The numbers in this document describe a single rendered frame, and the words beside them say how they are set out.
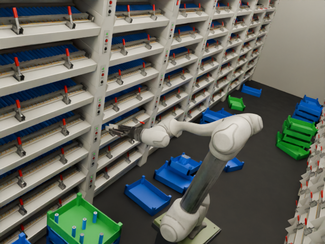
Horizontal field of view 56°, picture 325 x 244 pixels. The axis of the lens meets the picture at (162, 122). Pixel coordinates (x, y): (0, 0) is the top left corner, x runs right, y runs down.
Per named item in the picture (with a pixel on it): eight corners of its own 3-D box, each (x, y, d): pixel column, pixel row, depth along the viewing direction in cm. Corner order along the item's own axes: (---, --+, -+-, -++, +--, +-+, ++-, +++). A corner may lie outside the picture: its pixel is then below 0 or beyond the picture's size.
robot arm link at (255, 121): (228, 112, 158) (217, 118, 147) (262, 106, 147) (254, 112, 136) (233, 136, 159) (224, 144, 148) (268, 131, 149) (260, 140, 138)
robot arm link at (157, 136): (140, 147, 182) (152, 138, 193) (163, 153, 175) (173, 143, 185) (140, 131, 178) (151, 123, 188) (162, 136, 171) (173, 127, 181)
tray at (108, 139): (148, 120, 243) (153, 112, 238) (96, 150, 195) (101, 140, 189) (129, 105, 248) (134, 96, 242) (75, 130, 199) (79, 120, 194)
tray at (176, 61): (196, 61, 282) (203, 48, 274) (163, 74, 233) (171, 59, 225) (179, 49, 286) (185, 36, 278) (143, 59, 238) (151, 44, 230)
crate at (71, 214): (120, 235, 149) (123, 223, 145) (90, 262, 133) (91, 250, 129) (78, 203, 161) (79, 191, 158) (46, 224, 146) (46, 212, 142)
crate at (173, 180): (194, 183, 260) (196, 175, 256) (184, 195, 243) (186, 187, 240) (165, 167, 271) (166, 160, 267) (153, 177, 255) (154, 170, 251)
